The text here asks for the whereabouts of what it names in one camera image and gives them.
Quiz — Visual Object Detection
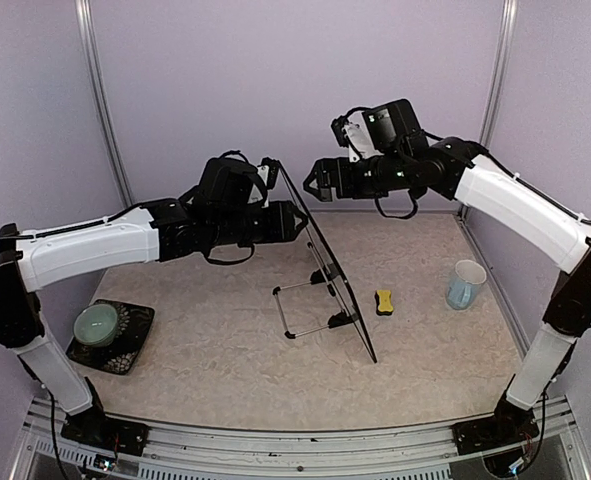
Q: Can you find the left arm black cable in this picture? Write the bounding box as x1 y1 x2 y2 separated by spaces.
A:
202 244 256 266

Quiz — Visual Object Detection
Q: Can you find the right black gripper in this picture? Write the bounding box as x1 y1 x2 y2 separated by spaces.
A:
302 148 412 200

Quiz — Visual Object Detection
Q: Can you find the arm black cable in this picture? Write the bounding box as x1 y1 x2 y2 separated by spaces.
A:
202 244 256 266
332 104 591 331

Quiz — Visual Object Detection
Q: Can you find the whiteboard wire stand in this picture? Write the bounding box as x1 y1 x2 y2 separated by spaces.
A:
272 240 358 340

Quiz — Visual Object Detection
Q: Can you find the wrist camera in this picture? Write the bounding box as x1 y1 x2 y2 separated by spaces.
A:
257 157 280 208
331 109 372 162

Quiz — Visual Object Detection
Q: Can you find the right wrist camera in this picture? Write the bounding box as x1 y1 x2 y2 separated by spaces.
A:
331 109 372 162

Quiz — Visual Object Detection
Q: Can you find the white whiteboard black frame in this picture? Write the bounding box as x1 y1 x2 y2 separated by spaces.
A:
272 160 378 363

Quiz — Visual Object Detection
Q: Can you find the left aluminium corner post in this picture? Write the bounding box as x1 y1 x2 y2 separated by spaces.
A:
75 0 134 206

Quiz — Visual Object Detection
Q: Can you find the right aluminium corner post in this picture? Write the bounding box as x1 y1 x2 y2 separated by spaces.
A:
457 0 519 219

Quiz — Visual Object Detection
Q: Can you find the yellow black whiteboard eraser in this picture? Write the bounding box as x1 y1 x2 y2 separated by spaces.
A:
374 289 394 316

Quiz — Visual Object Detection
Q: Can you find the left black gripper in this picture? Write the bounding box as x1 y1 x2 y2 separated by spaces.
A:
212 199 310 247

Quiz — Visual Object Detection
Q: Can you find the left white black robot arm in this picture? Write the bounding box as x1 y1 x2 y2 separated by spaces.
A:
0 152 309 456

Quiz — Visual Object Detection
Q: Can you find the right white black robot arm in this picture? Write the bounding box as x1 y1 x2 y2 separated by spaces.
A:
303 99 591 455

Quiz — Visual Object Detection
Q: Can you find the light blue ceramic mug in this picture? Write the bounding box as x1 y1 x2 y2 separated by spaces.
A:
445 259 487 311

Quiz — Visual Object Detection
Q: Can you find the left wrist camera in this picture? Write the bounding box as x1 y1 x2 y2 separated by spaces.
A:
257 157 280 208

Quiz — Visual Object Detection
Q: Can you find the aluminium front rail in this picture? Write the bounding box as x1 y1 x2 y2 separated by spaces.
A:
11 397 591 479

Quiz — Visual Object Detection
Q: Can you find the pale green ceramic bowl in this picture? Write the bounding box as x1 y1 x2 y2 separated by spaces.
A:
73 303 119 347

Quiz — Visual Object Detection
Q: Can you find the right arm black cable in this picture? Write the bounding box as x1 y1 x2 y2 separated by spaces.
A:
332 104 591 331

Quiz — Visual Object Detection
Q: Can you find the aluminium corner post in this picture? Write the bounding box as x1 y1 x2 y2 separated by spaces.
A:
75 0 134 206
457 0 519 219

